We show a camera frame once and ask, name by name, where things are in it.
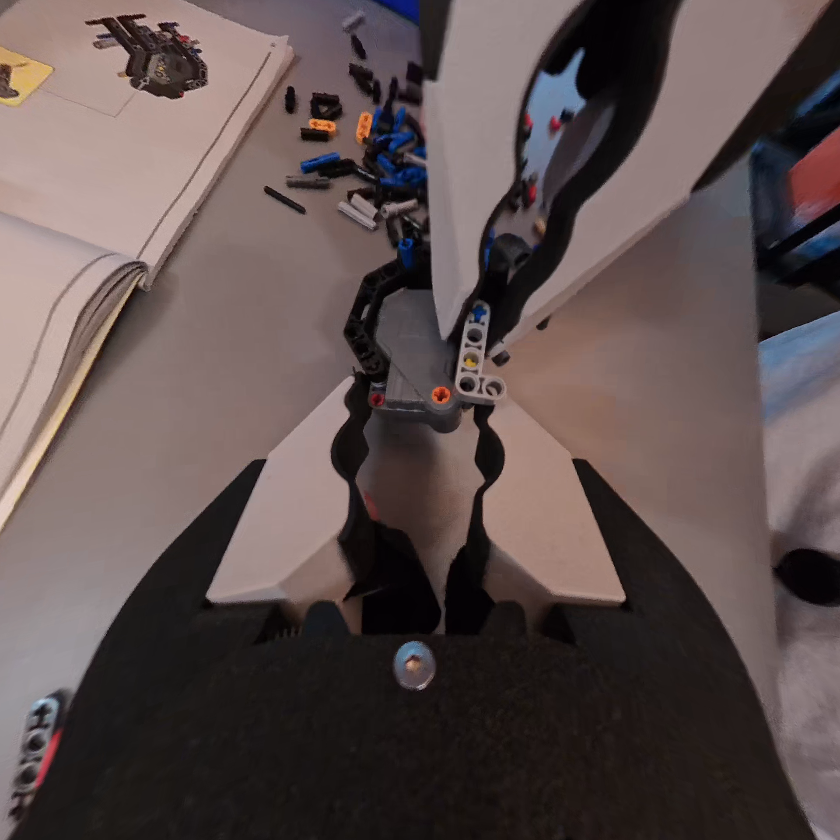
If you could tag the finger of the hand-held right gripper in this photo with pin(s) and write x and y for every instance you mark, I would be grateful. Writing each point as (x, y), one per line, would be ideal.
(466, 164)
(689, 98)

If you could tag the orange lego connector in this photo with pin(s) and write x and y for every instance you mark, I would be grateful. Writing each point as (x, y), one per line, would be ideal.
(323, 127)
(364, 128)

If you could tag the open lego instruction booklet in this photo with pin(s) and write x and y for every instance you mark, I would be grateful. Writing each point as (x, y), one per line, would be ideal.
(131, 164)

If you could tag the blue storage bin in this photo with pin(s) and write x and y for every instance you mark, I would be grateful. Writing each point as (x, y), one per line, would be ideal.
(400, 10)

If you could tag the light grey angled lego beam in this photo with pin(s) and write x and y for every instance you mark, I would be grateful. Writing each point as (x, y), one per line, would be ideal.
(471, 341)

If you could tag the pile of small lego pins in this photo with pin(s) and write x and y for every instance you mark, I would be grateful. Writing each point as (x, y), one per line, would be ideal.
(394, 141)

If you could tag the grey black lego assembly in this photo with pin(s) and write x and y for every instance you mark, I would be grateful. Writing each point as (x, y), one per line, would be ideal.
(410, 341)

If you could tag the grey holed lego beam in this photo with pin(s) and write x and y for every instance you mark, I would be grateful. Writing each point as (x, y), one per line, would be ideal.
(36, 741)

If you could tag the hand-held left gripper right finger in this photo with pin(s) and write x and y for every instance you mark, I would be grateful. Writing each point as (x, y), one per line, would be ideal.
(551, 531)

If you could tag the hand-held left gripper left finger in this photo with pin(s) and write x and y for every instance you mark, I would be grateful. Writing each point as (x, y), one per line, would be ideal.
(289, 525)

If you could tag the short black lego axle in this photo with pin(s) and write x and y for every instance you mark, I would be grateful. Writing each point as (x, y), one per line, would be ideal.
(284, 199)

